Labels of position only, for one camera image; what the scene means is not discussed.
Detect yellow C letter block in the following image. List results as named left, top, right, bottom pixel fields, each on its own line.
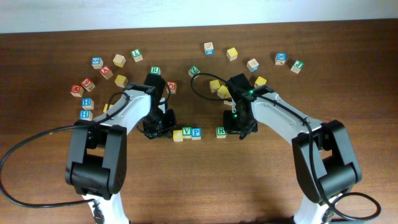
left=173, top=130, right=183, bottom=142

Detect green r block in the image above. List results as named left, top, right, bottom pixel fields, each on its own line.
left=216, top=127, right=227, bottom=139
left=150, top=66, right=161, bottom=75

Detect green V letter block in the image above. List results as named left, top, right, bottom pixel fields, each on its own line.
left=182, top=126, right=192, bottom=139

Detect blue P letter block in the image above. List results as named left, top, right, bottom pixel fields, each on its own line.
left=191, top=128, right=201, bottom=140

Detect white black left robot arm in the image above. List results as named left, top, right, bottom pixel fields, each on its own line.
left=65, top=74, right=177, bottom=223

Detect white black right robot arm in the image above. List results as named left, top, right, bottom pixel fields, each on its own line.
left=223, top=74, right=362, bottom=223

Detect yellow block cluster lower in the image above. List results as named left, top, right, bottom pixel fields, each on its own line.
left=224, top=93, right=233, bottom=106

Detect yellow block cluster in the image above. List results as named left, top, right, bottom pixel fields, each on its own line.
left=217, top=85, right=229, bottom=99
left=224, top=93, right=233, bottom=106

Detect yellow block cluster middle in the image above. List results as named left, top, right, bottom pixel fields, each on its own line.
left=217, top=85, right=229, bottom=99

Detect red O letter block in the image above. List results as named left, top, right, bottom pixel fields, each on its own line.
left=167, top=82, right=177, bottom=94

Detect yellow S letter block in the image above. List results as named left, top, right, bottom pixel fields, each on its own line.
left=210, top=80, right=221, bottom=93

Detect yellow O block middle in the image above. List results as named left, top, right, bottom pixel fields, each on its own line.
left=103, top=103, right=113, bottom=113

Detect wooden block blue edge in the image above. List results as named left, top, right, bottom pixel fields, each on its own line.
left=246, top=58, right=259, bottom=72

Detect yellow G letter block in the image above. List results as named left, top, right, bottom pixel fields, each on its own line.
left=114, top=75, right=128, bottom=88

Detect green Z letter block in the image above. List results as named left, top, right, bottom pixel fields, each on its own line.
left=188, top=66, right=200, bottom=77

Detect yellow block top right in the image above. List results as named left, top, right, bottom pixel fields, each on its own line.
left=226, top=47, right=238, bottom=61

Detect green L letter block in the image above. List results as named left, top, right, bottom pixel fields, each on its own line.
left=131, top=49, right=143, bottom=62

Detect blue X letter block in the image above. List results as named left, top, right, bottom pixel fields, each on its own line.
left=275, top=52, right=287, bottom=65

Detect plain wooden block yellow edge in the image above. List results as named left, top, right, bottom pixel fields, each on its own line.
left=113, top=54, right=126, bottom=68

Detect red A block upper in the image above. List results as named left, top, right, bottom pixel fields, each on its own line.
left=99, top=65, right=113, bottom=80

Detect blue H block upper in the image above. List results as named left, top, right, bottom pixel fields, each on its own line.
left=81, top=98, right=94, bottom=110

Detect blue h block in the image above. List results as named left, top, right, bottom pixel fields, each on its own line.
left=81, top=98, right=94, bottom=110
left=79, top=110, right=93, bottom=121

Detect blue H block lower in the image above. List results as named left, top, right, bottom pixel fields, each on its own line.
left=79, top=110, right=93, bottom=121

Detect wooden block blue side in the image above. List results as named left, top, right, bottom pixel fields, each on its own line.
left=203, top=42, right=214, bottom=55

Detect green J letter block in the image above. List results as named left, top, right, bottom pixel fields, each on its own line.
left=290, top=60, right=305, bottom=73

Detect red 6 number block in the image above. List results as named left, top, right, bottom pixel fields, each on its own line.
left=81, top=78, right=95, bottom=91

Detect blue S letter block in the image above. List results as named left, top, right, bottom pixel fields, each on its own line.
left=91, top=57, right=103, bottom=70

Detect red M letter block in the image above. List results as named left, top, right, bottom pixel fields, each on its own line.
left=70, top=85, right=84, bottom=97

